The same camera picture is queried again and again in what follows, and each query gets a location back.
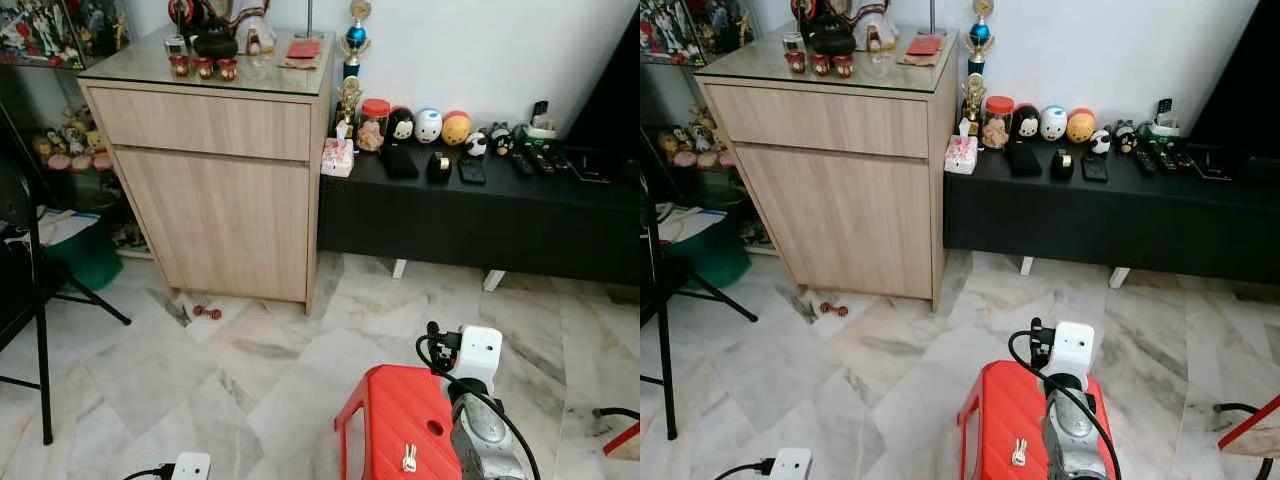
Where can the small white and red statue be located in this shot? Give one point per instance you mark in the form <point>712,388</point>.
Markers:
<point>255,30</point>
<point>875,28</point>

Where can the small silver key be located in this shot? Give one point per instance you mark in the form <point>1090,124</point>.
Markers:
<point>1019,453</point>
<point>409,458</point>

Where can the black flat case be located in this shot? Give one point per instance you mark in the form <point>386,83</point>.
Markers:
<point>1212,165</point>
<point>588,167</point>

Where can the small dark plush toy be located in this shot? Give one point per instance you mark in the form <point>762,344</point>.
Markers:
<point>500,138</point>
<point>1125,135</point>

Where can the small red cup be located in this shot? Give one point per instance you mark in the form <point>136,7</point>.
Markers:
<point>843,66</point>
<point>204,68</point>
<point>179,66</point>
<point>820,64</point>
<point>795,62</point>
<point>227,69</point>

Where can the black metal stand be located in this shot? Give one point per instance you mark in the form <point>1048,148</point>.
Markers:
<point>668,350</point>
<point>42,340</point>

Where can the black remote control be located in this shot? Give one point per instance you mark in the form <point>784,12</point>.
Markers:
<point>1166,158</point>
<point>1145,160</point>
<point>543,162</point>
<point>522,163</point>

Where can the orange round plush toy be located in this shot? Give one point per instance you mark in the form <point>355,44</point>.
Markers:
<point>1081,126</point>
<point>456,129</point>

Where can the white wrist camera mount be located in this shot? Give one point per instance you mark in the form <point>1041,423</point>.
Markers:
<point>1072,345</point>
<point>478,350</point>
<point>192,467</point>
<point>792,463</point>

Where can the light wooden cabinet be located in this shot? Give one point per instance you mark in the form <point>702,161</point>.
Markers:
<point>220,200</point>
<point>840,200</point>

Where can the red packet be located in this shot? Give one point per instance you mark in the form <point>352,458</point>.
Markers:
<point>925,45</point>
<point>303,48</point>

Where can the black round plush toy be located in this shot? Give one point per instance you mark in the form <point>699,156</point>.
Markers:
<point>1026,122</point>
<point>401,125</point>

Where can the red plastic stool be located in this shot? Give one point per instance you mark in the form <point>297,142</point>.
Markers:
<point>395,420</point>
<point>1000,410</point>

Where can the glass display cabinet with figurines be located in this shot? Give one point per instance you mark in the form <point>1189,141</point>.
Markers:
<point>670,30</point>
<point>40,30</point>

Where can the black wallet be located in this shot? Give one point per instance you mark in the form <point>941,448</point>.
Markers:
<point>1023,159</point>
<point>399,161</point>

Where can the green bag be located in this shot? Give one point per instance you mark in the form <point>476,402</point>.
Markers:
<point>90,260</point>
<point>715,255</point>

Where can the black teapot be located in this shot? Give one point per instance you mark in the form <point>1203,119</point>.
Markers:
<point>214,40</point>
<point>828,35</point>

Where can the black television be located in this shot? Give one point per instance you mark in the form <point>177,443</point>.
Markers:
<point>1240,80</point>
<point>610,90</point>

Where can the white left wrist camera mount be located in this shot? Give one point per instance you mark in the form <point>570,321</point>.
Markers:
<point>192,467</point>
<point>792,463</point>

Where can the white and green holder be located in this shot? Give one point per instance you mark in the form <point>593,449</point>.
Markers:
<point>1164,122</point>
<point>541,125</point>

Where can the white round plush toy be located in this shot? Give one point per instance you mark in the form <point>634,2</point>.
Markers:
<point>428,126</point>
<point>1053,123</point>

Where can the small red dumbbell toy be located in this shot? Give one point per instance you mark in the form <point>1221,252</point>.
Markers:
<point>207,312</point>
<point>834,309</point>

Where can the blue and gold trophy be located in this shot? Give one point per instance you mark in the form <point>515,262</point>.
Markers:
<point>978,35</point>
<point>353,40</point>

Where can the pink tissue pack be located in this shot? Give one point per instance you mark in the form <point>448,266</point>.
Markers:
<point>960,155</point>
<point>337,158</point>

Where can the black low console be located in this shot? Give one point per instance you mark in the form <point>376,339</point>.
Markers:
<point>480,225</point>
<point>1110,220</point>

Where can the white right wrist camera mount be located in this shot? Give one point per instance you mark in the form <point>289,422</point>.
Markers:
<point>1072,345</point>
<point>478,350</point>

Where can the small panda toy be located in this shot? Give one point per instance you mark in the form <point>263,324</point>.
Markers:
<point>1100,140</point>
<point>477,143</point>

